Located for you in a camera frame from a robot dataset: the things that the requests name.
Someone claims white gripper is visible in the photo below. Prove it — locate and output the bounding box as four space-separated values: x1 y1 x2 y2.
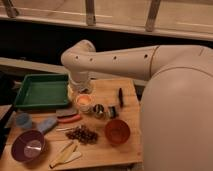
69 77 92 94

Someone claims red chili pepper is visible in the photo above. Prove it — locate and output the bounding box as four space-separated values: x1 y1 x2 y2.
58 114 82 124

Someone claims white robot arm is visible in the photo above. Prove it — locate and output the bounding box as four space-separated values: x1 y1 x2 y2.
61 40 213 171

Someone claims white cup with orange inside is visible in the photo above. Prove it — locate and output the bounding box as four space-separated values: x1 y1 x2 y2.
75 94 92 113

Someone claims blue plastic cup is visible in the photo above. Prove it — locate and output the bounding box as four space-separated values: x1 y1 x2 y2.
15 113 32 129

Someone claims grey rectangular block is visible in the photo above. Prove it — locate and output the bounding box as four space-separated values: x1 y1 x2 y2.
56 108 78 118

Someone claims green plastic tray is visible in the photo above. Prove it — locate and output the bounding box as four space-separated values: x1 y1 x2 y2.
14 74 69 110

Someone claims small metal can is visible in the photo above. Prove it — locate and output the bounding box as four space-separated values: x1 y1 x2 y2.
108 106 119 119

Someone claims wooden cutting board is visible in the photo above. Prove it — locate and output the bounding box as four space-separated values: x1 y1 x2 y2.
0 78 142 171

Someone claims pile of brown nuts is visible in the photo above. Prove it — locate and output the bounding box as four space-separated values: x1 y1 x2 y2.
65 125 98 144

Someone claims blue sponge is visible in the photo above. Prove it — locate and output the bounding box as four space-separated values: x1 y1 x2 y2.
37 117 57 134

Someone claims white stick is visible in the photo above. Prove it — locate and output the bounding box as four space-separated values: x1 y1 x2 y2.
56 127 75 132

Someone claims orange bowl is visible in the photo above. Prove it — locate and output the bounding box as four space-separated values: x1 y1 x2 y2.
104 119 131 145

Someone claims purple bowl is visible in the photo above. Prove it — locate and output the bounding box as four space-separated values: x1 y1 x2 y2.
11 130 45 163

